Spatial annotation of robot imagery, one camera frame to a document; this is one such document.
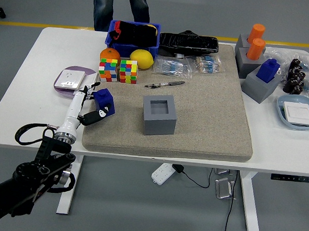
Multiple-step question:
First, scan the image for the white table leg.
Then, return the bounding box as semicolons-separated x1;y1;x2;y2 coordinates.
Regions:
236;170;263;231
55;153;85;215

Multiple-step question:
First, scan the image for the black silver pen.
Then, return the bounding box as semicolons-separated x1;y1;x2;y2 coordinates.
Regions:
144;79;186;91

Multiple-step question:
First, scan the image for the grey-brown mat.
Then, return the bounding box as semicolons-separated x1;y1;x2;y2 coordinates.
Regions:
80;36;259;164

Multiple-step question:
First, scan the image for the orange fruit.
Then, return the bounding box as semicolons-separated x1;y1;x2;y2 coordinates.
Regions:
99;47;122;66

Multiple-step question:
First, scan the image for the black cloth with red trim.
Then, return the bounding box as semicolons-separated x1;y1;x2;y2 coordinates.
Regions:
108;20;159;48

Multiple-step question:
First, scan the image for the white switch plate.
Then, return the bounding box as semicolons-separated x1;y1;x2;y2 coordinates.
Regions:
72;71;100;97

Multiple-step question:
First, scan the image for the white switch panel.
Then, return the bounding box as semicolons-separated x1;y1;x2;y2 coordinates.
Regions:
282;101;309;127

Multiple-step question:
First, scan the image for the metal bracket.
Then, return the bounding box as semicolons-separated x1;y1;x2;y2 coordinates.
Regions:
214;177;236;201
213;167;234;177

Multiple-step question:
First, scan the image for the grey cube cylinder holder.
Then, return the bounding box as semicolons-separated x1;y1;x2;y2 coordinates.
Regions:
234;34;253;53
235;47;268;81

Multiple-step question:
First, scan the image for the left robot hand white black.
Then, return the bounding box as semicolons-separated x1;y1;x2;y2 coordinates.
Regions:
56;80;114;137

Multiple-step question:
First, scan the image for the multicoloured puzzle cube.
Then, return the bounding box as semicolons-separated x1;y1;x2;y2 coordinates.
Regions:
119;59;139;85
98;57;119;83

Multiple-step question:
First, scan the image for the purple tray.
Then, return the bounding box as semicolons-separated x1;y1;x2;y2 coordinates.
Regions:
52;65;98;101

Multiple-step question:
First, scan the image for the black plug with cord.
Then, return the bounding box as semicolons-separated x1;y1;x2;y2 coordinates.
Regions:
170;163;213;189

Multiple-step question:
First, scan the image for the blue seal stamp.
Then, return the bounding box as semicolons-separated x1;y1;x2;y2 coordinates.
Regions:
255;57;282;85
91;87;117;118

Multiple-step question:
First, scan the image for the white power strip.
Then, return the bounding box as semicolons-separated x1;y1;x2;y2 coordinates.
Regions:
150;162;178;187

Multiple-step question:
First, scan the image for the blue plastic bin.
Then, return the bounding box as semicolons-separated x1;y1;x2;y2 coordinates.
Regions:
104;19;162;60

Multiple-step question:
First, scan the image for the clear plastic bag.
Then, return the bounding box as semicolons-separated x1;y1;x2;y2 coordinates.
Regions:
262;46;309;85

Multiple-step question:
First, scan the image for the grey cube seal holder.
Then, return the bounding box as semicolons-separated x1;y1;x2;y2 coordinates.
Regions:
141;93;179;137
240;64;284;105

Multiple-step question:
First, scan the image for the yellow item in bin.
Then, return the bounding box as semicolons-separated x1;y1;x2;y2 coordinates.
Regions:
145;23;159;36

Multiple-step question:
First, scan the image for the black table control panel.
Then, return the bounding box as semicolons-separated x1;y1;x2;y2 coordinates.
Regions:
270;173;309;183

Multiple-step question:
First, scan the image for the bag of tan resistors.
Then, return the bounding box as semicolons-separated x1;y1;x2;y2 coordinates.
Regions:
192;55;226;75

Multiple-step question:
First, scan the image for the person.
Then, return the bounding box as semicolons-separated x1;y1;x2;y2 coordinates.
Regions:
89;0;152;35

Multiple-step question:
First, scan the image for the orange cylinder seal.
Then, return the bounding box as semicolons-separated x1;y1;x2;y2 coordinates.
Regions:
245;37;267;61
247;23;267;44

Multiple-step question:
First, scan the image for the yellow lemon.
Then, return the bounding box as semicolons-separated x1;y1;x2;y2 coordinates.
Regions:
129;49;155;70

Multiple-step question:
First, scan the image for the black wrapped keyboard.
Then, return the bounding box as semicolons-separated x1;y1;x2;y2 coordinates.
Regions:
158;28;220;59

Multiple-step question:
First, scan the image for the white wall socket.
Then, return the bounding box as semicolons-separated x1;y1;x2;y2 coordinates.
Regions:
54;68;86;91

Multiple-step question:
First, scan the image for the light blue tray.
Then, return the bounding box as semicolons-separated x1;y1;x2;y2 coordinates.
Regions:
275;94;309;132

